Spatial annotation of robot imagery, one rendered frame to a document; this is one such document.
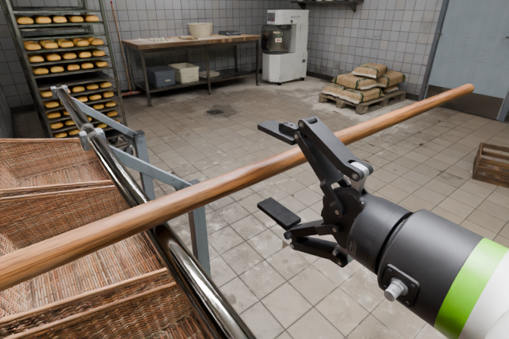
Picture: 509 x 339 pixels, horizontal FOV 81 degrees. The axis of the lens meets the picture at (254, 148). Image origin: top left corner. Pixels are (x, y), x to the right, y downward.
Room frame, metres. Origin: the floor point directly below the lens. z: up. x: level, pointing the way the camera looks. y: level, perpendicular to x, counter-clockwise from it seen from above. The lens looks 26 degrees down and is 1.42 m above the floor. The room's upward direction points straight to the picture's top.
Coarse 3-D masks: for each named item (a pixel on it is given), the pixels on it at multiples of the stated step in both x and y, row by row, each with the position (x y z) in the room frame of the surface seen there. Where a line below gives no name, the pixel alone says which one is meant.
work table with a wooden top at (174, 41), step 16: (128, 48) 4.96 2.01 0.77; (144, 48) 4.39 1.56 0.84; (160, 48) 4.57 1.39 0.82; (176, 48) 4.73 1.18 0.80; (192, 48) 4.89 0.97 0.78; (256, 48) 5.68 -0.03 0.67; (128, 64) 4.96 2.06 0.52; (144, 64) 4.40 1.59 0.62; (208, 64) 5.04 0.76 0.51; (256, 64) 5.68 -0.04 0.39; (208, 80) 5.03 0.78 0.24; (256, 80) 5.68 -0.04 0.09
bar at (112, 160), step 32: (64, 96) 0.84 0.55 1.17; (96, 128) 0.60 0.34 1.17; (128, 128) 1.08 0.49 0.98; (128, 160) 0.61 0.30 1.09; (128, 192) 0.35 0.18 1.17; (192, 224) 0.70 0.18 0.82; (160, 256) 0.25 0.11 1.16; (192, 256) 0.24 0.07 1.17; (192, 288) 0.20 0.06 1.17; (224, 320) 0.16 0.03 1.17
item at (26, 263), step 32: (448, 96) 0.76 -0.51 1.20; (352, 128) 0.52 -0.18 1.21; (384, 128) 0.57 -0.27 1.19; (288, 160) 0.40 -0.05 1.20; (192, 192) 0.31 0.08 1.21; (224, 192) 0.33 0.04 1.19; (96, 224) 0.24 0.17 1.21; (128, 224) 0.25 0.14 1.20; (160, 224) 0.28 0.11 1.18; (32, 256) 0.20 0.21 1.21; (64, 256) 0.21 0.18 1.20; (0, 288) 0.18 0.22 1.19
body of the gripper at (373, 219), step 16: (336, 192) 0.28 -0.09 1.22; (352, 192) 0.27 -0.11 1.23; (368, 192) 0.27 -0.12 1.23; (352, 208) 0.26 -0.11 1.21; (368, 208) 0.25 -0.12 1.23; (384, 208) 0.24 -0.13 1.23; (400, 208) 0.25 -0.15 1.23; (352, 224) 0.24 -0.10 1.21; (368, 224) 0.23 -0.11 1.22; (384, 224) 0.23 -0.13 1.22; (336, 240) 0.27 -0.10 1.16; (352, 240) 0.23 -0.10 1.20; (368, 240) 0.22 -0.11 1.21; (384, 240) 0.21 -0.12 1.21; (352, 256) 0.23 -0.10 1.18; (368, 256) 0.22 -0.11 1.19
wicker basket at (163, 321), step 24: (168, 288) 0.54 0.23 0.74; (96, 312) 0.44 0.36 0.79; (120, 312) 0.47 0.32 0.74; (144, 312) 0.50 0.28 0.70; (168, 312) 0.54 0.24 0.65; (192, 312) 0.58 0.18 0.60; (24, 336) 0.37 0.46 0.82; (48, 336) 0.39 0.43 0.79; (72, 336) 0.41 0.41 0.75; (96, 336) 0.43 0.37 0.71; (120, 336) 0.46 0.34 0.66; (144, 336) 0.50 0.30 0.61; (168, 336) 0.51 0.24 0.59; (192, 336) 0.51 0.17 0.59
